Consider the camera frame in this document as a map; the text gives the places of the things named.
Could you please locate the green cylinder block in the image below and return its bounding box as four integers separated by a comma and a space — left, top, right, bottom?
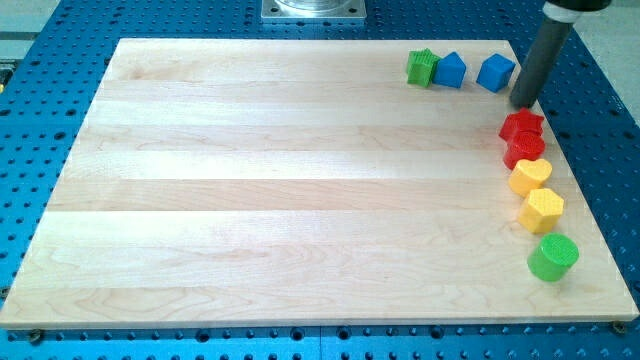
527, 233, 580, 282

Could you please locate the green star block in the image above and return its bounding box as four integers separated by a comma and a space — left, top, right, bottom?
406, 48, 441, 87

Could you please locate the red star block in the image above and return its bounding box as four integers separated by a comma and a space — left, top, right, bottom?
498, 108, 544, 141

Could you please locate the light wooden board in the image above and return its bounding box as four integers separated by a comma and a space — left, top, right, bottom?
1, 38, 638, 329

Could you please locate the blue pentagon block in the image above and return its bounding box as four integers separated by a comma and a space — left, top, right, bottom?
433, 52, 467, 88

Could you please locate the blue cube block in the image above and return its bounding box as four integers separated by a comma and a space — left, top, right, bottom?
476, 53, 515, 93

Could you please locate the yellow heart block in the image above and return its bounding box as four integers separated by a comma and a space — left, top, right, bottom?
508, 158, 553, 197

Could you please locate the red cylinder block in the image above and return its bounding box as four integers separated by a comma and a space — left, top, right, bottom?
503, 132, 546, 170

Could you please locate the yellow hexagon block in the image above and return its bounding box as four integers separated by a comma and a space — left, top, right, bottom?
517, 188, 565, 234

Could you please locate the blue perforated metal table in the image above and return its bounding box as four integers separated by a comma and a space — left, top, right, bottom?
1, 1, 639, 359

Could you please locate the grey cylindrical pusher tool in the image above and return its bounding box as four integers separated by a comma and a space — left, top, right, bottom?
509, 0, 612, 108

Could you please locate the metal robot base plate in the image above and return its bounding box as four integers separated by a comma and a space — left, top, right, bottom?
261, 0, 367, 22

